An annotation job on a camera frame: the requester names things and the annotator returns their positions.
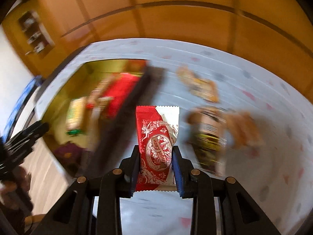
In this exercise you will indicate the red white candy packet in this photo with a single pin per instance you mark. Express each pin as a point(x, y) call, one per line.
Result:
point(157, 132)

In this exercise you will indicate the gold tin box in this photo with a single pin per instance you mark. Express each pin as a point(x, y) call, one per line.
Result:
point(91, 116)

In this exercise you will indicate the purple snack packet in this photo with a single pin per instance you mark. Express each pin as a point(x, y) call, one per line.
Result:
point(69, 155)

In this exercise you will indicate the wooden door with niche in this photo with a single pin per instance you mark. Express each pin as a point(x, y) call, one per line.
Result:
point(32, 35)

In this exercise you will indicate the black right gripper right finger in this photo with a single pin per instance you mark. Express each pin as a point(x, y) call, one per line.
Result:
point(182, 174)

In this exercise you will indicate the wooden wall cabinet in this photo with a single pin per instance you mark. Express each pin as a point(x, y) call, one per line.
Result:
point(275, 34)

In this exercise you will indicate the brown snack packet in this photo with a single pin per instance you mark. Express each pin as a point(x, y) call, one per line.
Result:
point(243, 129)

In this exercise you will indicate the white patterned tablecloth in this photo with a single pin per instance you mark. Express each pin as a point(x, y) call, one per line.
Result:
point(271, 121)

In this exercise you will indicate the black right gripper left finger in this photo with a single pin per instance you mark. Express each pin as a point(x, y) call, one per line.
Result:
point(130, 171)

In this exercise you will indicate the green cracker packet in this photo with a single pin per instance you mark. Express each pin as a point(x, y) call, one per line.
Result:
point(75, 116)

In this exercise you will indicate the orange snack packet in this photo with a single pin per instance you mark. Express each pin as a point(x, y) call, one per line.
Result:
point(200, 87)

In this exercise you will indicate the red snack packet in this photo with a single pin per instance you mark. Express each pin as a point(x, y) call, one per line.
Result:
point(119, 91)

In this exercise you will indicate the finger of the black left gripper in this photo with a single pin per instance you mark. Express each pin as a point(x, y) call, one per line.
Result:
point(20, 146)

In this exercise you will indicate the yellow black snack packet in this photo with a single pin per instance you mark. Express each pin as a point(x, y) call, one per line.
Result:
point(208, 138)

